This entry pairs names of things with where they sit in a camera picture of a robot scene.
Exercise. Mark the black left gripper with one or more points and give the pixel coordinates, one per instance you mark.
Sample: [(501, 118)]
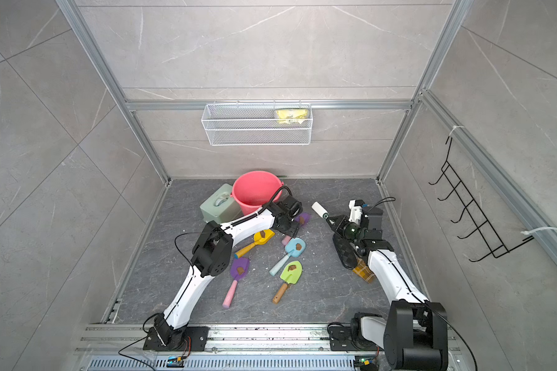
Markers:
[(293, 230)]

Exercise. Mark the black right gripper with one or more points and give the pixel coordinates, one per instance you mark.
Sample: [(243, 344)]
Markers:
[(343, 222)]

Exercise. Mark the small purple trowel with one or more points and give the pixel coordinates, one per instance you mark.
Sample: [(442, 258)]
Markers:
[(302, 220)]

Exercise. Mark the white cleaning brush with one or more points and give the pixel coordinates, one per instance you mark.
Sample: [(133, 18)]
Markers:
[(323, 213)]

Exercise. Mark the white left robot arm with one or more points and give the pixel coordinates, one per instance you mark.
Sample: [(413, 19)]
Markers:
[(211, 257)]

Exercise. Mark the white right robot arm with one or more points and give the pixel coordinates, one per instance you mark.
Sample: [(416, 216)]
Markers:
[(414, 333)]

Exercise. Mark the black oval brush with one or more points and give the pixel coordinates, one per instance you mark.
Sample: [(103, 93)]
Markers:
[(345, 252)]

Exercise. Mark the yellow toy trowel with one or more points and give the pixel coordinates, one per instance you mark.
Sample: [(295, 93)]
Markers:
[(260, 238)]

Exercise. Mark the pink plastic bucket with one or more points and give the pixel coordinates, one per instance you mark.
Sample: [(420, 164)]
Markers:
[(254, 189)]

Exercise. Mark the blue toy trowel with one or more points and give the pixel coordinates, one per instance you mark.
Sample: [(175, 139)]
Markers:
[(294, 249)]

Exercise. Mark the plaid brown cloth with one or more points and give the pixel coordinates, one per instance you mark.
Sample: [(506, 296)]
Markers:
[(363, 271)]

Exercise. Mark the mint green tissue box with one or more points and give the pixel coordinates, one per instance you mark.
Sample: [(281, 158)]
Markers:
[(221, 207)]

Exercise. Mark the yellow sponge in basket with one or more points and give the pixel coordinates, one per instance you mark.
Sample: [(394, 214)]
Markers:
[(291, 116)]

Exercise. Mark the green trowel wooden handle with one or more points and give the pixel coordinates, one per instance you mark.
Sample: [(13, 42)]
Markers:
[(290, 276)]

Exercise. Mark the purple trowel pink handle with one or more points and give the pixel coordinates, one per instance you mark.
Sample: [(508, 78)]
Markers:
[(239, 270)]

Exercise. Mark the white wire wall basket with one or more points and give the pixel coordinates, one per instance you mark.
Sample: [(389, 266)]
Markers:
[(240, 124)]

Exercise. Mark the black wall hook rack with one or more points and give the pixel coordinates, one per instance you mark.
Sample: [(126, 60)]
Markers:
[(473, 212)]

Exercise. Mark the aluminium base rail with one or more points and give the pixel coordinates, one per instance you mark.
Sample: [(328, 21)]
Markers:
[(228, 347)]

